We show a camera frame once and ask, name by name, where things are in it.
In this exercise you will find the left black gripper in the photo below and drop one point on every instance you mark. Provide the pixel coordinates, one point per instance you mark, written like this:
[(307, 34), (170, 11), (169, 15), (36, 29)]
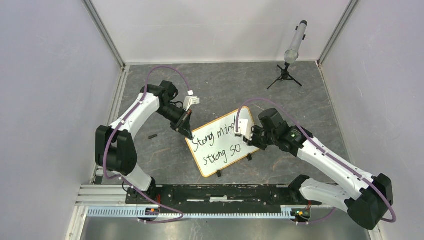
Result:
[(184, 129)]

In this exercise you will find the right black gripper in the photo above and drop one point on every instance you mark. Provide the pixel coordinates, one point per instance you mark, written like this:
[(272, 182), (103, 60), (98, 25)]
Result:
[(254, 129)]

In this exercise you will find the yellow framed whiteboard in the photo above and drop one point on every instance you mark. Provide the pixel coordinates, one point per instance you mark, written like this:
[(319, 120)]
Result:
[(214, 145)]

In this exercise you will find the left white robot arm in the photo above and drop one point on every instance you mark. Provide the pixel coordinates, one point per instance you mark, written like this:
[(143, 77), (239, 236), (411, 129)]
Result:
[(114, 144)]

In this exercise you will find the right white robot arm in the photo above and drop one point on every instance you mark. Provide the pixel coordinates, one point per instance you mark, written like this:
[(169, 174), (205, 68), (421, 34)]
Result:
[(365, 197)]

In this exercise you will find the black microphone tripod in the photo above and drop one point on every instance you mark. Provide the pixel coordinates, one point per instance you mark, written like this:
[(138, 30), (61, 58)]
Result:
[(284, 76)]

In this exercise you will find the silver microphone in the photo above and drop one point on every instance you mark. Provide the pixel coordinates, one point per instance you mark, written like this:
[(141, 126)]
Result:
[(292, 53)]

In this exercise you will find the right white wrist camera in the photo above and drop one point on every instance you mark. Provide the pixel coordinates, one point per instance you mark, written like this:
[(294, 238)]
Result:
[(243, 128)]

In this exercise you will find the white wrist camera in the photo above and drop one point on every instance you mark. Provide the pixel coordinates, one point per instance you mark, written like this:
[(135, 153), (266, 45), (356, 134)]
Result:
[(243, 128), (190, 100)]

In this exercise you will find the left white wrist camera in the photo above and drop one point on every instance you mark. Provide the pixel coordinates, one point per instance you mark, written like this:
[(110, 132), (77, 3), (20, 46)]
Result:
[(190, 100)]

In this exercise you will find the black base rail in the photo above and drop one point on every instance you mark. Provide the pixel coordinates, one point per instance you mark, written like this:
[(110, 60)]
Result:
[(225, 198)]

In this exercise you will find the grey slotted cable duct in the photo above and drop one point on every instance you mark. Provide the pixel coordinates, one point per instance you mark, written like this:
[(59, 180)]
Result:
[(143, 213)]

